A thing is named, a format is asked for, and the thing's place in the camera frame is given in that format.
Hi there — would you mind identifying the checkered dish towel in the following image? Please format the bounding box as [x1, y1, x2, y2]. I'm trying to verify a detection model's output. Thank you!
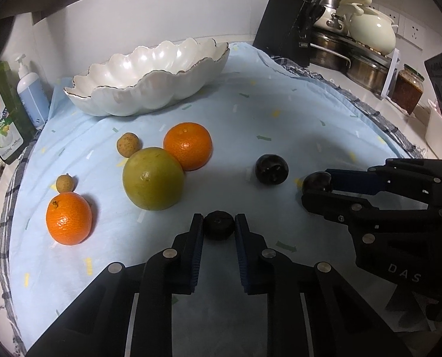
[0, 55, 426, 356]

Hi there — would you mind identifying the small lidded steel pot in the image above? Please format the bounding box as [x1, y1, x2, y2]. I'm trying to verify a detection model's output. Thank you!
[314, 0, 351, 33]

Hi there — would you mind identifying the white wall outlet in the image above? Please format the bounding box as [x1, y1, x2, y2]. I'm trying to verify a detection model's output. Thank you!
[402, 16, 425, 50]

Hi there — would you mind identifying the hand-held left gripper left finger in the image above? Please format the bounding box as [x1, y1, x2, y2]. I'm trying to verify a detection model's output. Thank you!
[26, 214, 206, 357]

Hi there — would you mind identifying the blue pump bottle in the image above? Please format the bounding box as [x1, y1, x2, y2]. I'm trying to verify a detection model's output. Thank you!
[15, 55, 51, 130]

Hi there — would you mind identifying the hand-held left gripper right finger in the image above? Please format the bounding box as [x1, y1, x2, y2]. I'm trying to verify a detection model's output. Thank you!
[235, 214, 415, 357]

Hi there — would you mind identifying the brown longan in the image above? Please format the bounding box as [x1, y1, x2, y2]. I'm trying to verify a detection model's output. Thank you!
[56, 173, 77, 195]
[117, 133, 143, 157]

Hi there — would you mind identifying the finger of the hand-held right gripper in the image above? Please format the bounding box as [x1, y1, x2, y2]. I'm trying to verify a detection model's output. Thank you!
[302, 191, 442, 232]
[326, 159, 442, 203]

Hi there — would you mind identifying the cream ceramic pot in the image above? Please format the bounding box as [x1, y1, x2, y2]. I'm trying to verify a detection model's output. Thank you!
[345, 2, 398, 54]

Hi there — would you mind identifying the dark purple plum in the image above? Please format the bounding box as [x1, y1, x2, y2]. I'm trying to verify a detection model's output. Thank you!
[303, 171, 333, 196]
[255, 154, 289, 185]
[204, 211, 233, 238]

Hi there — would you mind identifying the light blue patterned cloth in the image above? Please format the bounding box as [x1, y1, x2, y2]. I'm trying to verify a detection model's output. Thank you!
[9, 43, 409, 350]

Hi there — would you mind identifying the white pot rack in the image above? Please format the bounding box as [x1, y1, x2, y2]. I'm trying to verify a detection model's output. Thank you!
[380, 49, 402, 100]

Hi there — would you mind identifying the large green citrus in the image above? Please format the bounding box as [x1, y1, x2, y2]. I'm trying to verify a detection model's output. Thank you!
[122, 148, 185, 212]

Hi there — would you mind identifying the orange mandarin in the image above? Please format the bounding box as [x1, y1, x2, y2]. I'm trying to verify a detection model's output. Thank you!
[46, 192, 93, 246]
[163, 122, 213, 172]

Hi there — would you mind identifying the white scalloped ceramic bowl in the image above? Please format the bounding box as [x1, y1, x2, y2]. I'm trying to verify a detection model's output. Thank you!
[64, 38, 230, 117]

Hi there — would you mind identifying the glass jar of red sauce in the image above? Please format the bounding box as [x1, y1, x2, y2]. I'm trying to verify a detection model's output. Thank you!
[391, 64, 425, 116]

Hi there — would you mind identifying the green dish soap bottle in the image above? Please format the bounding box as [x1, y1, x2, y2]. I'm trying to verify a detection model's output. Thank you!
[0, 60, 36, 164]

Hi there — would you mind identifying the black knife block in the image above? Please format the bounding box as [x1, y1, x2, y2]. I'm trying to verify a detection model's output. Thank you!
[253, 0, 316, 68]

